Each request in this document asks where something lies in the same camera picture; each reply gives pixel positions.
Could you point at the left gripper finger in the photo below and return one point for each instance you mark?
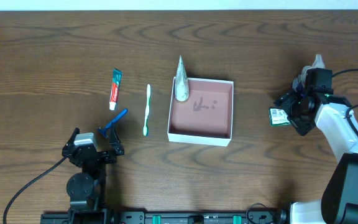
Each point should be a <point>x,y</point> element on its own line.
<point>71,140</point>
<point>114,141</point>

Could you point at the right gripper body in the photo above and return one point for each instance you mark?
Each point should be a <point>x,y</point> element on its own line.
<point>289,101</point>

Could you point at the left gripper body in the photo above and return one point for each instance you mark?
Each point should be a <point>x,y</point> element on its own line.
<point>101,155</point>

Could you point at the green white packet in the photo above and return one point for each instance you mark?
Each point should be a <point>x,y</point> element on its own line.
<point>278,117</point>

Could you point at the blue pump bottle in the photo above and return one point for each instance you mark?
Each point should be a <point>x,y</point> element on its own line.
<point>298,83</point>

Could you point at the green white toothbrush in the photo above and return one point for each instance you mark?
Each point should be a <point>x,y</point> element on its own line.
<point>147,110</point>

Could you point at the red green toothpaste tube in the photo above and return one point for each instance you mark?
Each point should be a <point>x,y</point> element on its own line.
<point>116,81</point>

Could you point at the white cream tube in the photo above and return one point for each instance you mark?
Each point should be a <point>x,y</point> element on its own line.
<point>181,89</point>

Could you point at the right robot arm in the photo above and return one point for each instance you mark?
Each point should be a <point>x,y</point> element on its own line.
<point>333,116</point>

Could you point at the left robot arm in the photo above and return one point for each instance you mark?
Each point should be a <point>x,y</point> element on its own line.
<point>86,189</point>

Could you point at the blue disposable razor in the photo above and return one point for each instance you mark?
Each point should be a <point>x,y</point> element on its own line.
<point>103,131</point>

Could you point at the white cardboard box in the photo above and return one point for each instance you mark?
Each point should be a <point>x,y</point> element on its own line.
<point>206,117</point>

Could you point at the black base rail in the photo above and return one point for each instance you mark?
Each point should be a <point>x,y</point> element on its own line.
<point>257,216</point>

